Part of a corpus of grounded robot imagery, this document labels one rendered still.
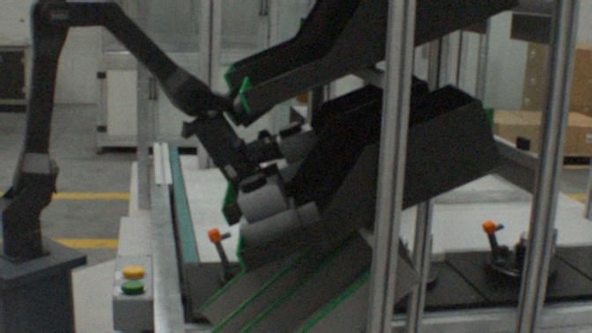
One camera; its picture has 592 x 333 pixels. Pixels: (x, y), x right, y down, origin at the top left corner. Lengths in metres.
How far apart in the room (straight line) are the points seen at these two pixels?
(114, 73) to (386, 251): 5.89
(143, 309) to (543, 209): 0.73
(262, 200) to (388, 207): 0.14
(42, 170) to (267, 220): 0.45
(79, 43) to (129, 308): 8.19
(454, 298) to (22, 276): 0.70
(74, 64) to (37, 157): 8.28
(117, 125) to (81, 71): 2.88
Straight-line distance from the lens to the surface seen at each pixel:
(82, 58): 9.37
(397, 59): 0.67
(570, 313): 1.32
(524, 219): 2.17
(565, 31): 0.74
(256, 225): 0.78
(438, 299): 1.27
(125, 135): 6.60
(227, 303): 1.06
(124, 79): 6.53
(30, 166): 1.12
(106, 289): 1.55
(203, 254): 1.57
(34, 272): 1.12
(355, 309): 0.76
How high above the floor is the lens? 1.47
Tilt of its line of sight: 14 degrees down
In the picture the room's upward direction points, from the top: 2 degrees clockwise
